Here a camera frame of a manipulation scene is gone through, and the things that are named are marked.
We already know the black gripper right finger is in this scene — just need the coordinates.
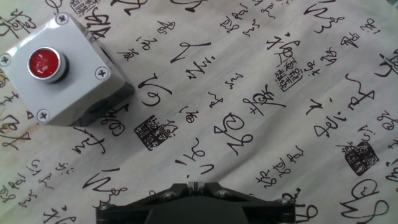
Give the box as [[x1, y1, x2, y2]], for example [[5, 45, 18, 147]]
[[196, 180, 297, 224]]

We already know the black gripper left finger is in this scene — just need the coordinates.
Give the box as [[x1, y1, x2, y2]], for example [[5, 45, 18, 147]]
[[96, 180, 197, 224]]

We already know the beige calligraphy print tablecloth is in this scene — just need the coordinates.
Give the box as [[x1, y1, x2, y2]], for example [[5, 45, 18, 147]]
[[0, 0, 398, 224]]

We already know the grey box flat red button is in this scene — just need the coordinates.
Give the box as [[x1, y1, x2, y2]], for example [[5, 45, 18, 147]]
[[0, 12, 136, 128]]

